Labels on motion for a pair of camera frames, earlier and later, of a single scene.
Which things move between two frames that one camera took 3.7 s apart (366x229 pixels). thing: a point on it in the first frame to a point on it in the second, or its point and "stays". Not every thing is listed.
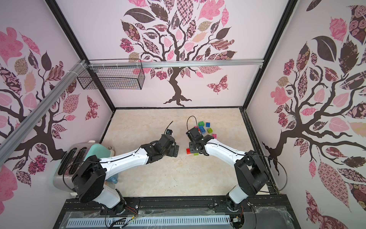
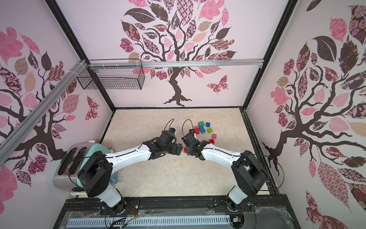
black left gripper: [172, 153] stays
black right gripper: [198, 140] to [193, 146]
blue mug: [114, 179] stays
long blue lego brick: [202, 130] stays
